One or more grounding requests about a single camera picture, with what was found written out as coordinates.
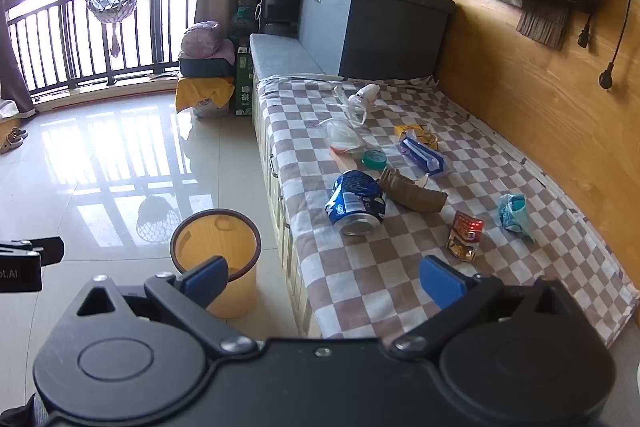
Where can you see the brown fringed cloth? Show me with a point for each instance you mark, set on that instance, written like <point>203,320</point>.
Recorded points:
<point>545,27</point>

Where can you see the brown cardboard piece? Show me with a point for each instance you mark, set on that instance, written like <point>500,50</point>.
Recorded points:
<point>415,197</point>

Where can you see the yellow cloth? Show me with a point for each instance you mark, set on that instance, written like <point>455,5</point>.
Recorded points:
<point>200,89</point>

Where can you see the pair of shoes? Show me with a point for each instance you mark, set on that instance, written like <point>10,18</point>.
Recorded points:
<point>12,139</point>

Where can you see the black balcony railing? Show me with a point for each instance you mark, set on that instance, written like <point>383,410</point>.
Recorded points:
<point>60,52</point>

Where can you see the black tray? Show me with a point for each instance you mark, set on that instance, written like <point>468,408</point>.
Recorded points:
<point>205,66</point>

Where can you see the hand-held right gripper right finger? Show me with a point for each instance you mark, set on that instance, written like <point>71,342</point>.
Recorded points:
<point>440,282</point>

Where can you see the translucent yellow waste bin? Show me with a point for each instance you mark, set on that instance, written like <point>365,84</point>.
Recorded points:
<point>200,232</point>

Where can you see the crushed blue drink can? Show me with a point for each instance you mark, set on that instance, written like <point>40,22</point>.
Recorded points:
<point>355,202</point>

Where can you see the stacked water bottles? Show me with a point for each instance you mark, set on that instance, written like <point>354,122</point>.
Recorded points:
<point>245,7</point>

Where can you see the brown white checkered blanket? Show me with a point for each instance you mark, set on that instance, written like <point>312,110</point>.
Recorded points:
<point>380,267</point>

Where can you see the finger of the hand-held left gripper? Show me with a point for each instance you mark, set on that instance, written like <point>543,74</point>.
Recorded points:
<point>45,251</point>

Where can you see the blue tissue packet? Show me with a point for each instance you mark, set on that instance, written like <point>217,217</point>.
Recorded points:
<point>422,157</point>

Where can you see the white printed bag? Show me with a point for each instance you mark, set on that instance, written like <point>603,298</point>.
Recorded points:
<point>210,109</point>

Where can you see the grey bench cushion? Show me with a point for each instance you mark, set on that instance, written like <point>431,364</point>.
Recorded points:
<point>280,54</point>

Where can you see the yellow paper packet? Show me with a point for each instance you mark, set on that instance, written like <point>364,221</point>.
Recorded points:
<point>422,134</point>

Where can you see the pink cloth bundle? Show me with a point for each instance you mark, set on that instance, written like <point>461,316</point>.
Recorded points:
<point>200,38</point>

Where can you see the grey fabric storage box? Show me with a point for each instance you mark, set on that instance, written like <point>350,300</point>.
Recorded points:
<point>380,27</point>

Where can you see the crumpled teal white wrapper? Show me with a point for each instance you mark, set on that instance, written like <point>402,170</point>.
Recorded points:
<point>512,212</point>

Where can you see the white plastic bag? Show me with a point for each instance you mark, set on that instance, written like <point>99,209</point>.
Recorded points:
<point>361,99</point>

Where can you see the teal round lid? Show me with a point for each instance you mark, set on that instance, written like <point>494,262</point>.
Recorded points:
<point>374,158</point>

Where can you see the dark curtain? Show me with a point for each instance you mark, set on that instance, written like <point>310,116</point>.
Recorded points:
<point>12,57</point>

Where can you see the red gold snack wrapper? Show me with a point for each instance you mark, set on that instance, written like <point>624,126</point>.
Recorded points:
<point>465,234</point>

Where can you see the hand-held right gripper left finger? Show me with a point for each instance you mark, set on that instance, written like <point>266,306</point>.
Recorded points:
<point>207,278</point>

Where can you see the green carton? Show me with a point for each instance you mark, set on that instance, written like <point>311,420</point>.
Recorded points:
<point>244,82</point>

